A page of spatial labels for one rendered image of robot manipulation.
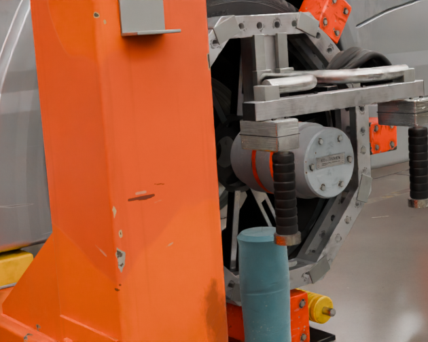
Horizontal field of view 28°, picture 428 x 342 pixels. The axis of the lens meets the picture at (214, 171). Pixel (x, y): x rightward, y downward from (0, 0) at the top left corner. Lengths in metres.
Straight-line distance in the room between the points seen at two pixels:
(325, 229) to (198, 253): 0.77
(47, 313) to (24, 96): 0.43
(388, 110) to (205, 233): 0.64
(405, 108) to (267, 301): 0.43
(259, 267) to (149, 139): 0.54
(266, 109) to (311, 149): 0.17
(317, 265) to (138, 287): 0.78
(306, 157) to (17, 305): 0.55
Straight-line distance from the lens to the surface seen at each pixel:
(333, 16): 1.74
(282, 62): 1.63
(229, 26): 1.55
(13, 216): 1.51
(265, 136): 1.35
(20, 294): 1.31
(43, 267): 1.22
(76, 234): 1.07
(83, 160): 1.03
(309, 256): 1.77
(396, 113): 1.61
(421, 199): 1.62
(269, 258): 1.48
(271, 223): 1.79
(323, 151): 1.52
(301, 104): 1.41
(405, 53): 2.15
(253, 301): 1.51
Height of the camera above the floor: 1.09
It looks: 9 degrees down
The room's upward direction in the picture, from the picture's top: 4 degrees counter-clockwise
